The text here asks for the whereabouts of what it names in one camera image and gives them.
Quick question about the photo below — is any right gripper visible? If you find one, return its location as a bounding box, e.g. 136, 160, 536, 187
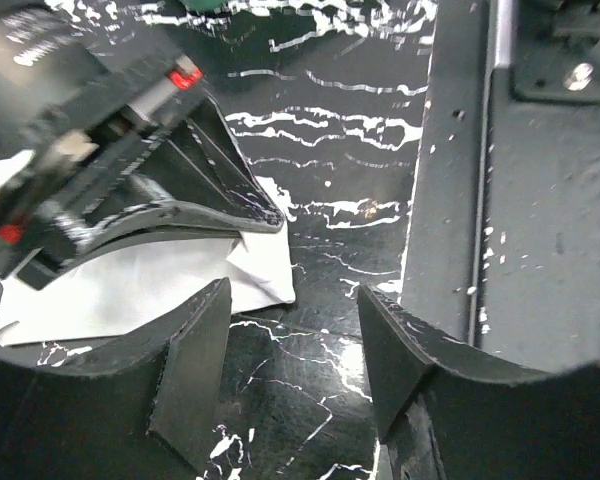
0, 4, 285, 290

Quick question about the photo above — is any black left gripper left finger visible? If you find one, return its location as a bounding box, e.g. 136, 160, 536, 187
0, 279, 231, 479

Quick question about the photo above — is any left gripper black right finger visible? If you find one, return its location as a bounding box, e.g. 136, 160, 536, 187
357, 286, 600, 479

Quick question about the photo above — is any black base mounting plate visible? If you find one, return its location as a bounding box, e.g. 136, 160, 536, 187
402, 1, 600, 371

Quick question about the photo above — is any green plastic divided organizer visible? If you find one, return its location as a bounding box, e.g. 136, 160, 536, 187
180, 0, 228, 13

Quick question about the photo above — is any grey underwear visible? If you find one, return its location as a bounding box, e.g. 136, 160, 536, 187
0, 149, 297, 347

